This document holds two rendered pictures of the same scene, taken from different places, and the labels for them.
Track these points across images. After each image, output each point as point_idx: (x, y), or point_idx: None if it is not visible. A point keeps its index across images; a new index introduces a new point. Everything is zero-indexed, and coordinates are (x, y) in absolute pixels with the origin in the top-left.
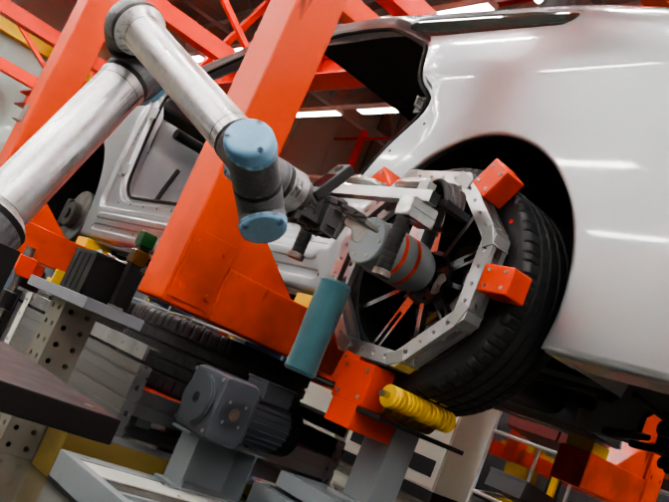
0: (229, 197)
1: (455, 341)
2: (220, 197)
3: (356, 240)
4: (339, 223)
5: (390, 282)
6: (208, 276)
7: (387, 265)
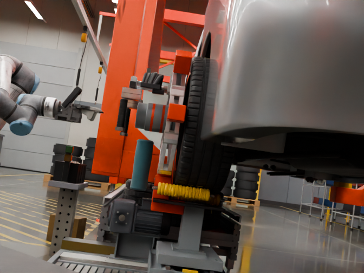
0: (110, 117)
1: (173, 150)
2: (105, 119)
3: (89, 118)
4: (78, 114)
5: (157, 131)
6: (111, 156)
7: (118, 124)
